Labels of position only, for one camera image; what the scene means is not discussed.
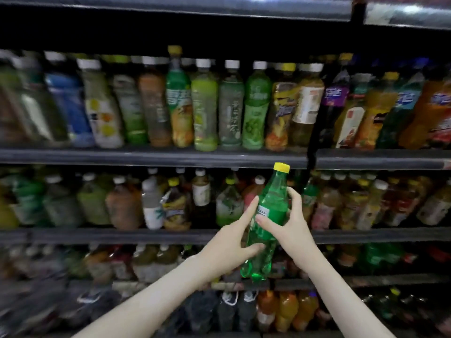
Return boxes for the person's right hand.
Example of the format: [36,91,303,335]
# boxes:
[254,186,321,272]

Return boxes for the person's left hand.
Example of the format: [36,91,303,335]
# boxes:
[197,195,267,279]

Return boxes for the green bottle yellow cap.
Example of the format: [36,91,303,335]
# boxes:
[241,162,291,282]

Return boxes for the drinks shelf unit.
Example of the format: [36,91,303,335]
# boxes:
[0,0,451,338]

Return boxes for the person's right forearm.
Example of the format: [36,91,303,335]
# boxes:
[299,250,396,338]

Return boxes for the person's left forearm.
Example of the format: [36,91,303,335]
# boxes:
[74,257,226,338]

